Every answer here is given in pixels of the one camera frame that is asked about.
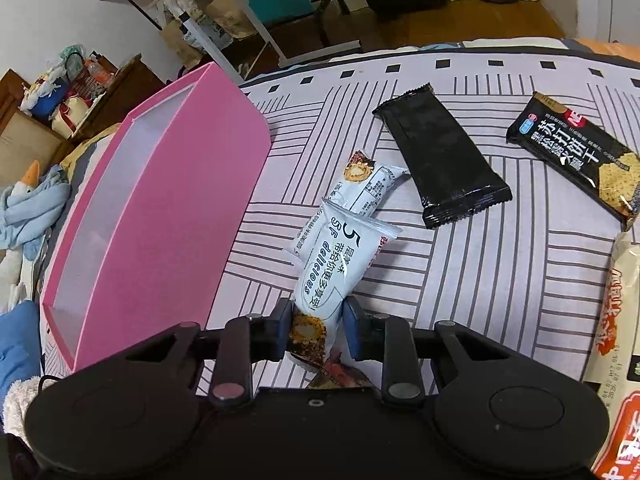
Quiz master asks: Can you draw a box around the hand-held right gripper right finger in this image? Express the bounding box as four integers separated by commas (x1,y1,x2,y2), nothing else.
342,296,511,404

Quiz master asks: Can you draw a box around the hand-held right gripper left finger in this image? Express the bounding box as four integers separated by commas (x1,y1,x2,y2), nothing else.
125,300,294,408

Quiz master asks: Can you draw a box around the white snack bar packet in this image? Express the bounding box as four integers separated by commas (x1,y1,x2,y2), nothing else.
329,149,412,219
304,352,375,391
280,199,404,372

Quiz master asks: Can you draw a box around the pink cardboard box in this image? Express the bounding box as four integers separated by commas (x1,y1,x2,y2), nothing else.
38,61,274,377

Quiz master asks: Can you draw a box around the plain black snack packet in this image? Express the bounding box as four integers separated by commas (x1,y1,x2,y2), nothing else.
372,83,513,231

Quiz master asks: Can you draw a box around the large beige snack packet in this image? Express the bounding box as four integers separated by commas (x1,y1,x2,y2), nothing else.
581,231,640,480

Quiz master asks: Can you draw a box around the black printed cracker packet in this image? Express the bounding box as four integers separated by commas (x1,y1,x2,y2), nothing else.
505,91,640,232

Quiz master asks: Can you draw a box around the striped bed sheet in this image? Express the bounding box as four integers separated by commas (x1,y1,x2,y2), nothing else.
42,42,640,411

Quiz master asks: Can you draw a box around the yellow cloth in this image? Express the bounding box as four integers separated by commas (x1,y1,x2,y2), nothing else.
59,122,123,176

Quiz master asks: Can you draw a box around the blue pillow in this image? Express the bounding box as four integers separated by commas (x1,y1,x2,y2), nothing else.
0,299,42,408

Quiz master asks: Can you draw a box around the white fleece cloth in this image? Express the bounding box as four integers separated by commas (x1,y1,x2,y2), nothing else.
4,376,57,443

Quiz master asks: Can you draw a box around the light blue blanket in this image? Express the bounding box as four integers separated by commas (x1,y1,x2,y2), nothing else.
0,167,74,263

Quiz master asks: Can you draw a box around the wooden nightstand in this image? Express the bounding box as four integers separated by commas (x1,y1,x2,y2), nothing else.
69,54,167,144

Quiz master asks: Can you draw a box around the goose plush toy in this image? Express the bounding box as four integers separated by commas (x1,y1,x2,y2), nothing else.
12,159,43,201

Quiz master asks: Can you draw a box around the white bag with red ribbon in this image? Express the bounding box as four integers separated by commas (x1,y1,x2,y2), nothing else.
49,94,92,142

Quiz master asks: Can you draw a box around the orange bottle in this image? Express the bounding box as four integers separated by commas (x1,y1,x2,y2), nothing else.
81,57,114,87

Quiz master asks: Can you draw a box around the printed brown paper bag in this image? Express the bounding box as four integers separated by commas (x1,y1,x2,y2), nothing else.
204,0,257,37

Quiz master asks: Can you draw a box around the wooden headboard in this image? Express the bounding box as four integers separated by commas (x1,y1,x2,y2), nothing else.
0,67,77,188

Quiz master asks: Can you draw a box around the wooden side table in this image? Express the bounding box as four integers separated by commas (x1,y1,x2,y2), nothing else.
117,0,292,69

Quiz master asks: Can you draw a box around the blue bouquet bag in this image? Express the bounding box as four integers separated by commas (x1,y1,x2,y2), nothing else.
20,66,72,122

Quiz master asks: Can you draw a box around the orange cloth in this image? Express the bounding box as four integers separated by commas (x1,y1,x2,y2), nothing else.
569,36,640,69

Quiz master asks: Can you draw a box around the black cable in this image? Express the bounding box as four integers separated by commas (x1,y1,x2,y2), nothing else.
36,373,68,393

